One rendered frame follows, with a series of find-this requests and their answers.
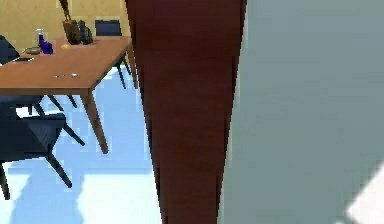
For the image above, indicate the blue spray bottle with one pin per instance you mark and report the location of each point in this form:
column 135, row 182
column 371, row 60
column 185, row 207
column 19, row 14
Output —
column 45, row 45

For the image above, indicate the dark grey statue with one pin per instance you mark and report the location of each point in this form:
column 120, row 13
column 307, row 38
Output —
column 85, row 33

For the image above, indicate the black phone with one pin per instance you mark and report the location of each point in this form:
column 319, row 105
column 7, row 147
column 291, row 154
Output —
column 23, row 59

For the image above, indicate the brown vase with sticks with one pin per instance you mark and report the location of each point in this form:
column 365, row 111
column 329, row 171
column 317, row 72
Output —
column 71, row 31

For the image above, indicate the brown wooden dining table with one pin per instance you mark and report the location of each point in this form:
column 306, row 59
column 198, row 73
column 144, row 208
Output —
column 66, row 63

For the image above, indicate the grey bowl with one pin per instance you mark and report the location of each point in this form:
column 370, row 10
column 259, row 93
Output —
column 32, row 50

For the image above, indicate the silver spoon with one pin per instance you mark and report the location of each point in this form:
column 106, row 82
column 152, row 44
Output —
column 67, row 75

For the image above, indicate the dark red wooden door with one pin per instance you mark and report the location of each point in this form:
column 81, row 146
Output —
column 190, row 100

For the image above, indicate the orange round food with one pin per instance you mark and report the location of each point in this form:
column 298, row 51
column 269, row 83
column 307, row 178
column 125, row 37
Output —
column 65, row 46

